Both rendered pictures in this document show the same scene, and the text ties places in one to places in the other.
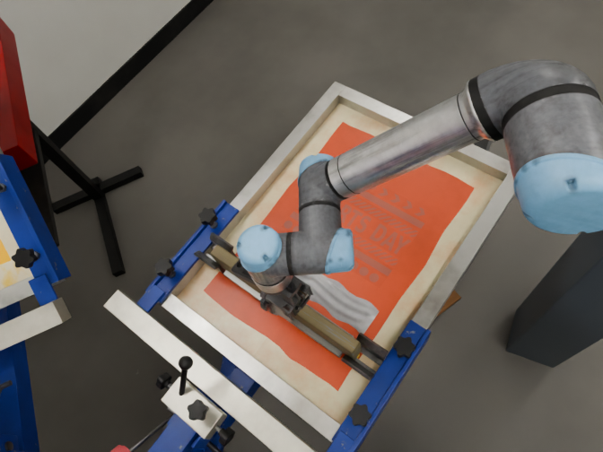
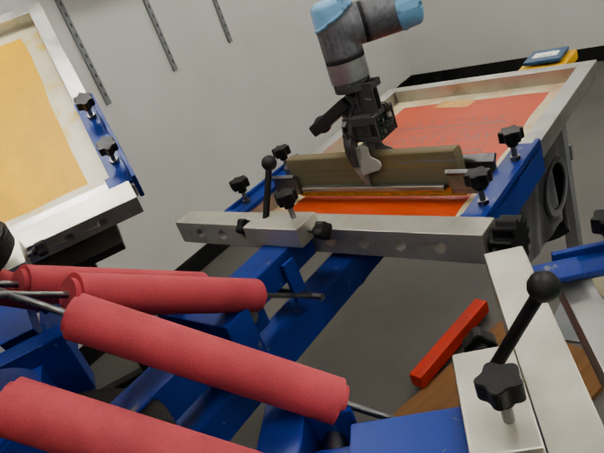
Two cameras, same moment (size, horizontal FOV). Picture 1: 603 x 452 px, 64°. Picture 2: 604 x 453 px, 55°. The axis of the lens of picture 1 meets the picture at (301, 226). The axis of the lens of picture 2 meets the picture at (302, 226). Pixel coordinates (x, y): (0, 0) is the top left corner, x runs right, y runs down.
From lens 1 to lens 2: 1.01 m
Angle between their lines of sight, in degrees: 38
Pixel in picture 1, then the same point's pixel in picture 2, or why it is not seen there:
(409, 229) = (492, 126)
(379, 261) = (467, 147)
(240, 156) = not seen: hidden behind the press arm
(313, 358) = (415, 212)
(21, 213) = (107, 129)
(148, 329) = (225, 217)
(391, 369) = (506, 170)
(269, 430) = (373, 221)
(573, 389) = not seen: outside the picture
